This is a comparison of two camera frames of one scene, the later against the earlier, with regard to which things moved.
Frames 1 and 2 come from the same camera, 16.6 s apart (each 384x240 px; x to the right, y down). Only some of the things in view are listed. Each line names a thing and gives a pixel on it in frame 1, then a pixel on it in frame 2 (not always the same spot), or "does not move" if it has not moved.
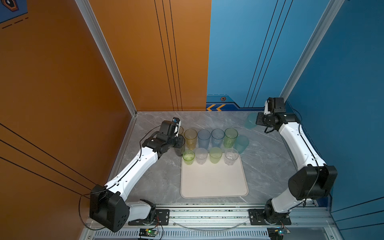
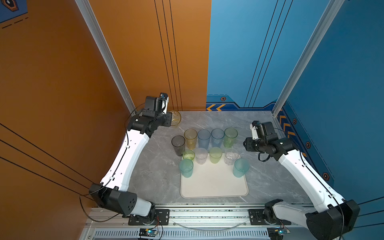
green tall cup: x=230 y=135 does not move
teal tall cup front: x=242 y=142 → x=241 y=166
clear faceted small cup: x=231 y=155 does not move
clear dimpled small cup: x=201 y=154 does not move
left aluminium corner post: x=109 y=55 does not move
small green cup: x=188 y=156 does not move
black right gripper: x=259 y=115 → x=247 y=144
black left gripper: x=179 y=141 → x=167 y=122
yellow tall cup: x=190 y=135 does not move
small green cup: x=215 y=153 does not move
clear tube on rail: x=210 y=229 does not move
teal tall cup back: x=251 y=122 → x=186 y=167
